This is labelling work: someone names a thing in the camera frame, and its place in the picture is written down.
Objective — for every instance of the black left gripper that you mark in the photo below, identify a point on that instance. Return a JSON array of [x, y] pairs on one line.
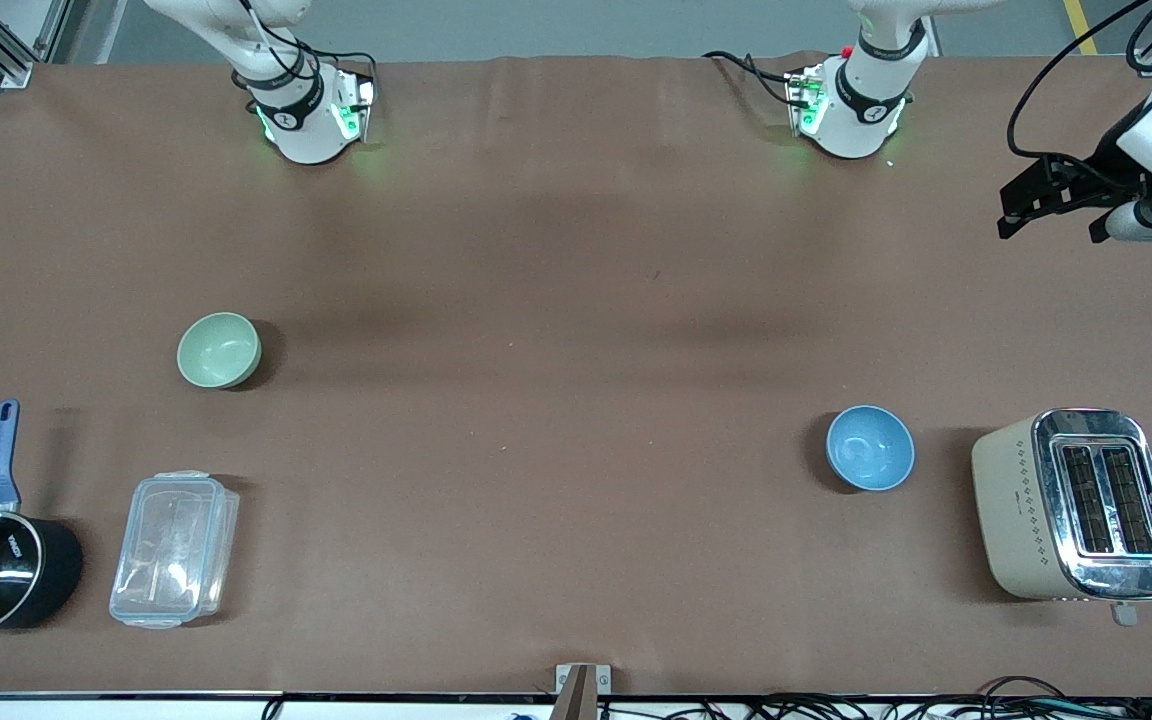
[[1114, 157]]

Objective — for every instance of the blue bowl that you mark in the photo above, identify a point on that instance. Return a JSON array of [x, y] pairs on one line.
[[871, 448]]

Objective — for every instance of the green bowl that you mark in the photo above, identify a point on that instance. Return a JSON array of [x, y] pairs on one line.
[[219, 350]]

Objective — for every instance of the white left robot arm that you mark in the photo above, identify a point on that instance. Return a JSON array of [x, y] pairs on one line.
[[856, 125]]

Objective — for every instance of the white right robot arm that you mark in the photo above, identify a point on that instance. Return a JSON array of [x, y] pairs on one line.
[[306, 135]]

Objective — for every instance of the left base connector box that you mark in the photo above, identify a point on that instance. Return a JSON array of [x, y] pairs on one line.
[[808, 100]]

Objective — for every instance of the base connector box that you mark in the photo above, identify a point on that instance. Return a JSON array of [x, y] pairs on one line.
[[361, 100], [808, 100]]

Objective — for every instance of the beige chrome toaster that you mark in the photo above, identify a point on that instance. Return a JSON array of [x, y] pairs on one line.
[[1016, 510]]

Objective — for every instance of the clear plastic lidded container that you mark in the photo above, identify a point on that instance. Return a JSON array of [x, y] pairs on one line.
[[171, 550]]

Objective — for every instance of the right base connector box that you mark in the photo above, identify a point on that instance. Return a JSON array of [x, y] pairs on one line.
[[361, 100]]

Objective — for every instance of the brown table mat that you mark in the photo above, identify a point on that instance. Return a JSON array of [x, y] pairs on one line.
[[576, 550]]

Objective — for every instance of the silver metal bracket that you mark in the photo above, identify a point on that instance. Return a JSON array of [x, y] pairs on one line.
[[604, 680]]

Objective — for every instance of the brown camera post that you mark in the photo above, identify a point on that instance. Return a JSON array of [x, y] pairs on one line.
[[576, 695]]

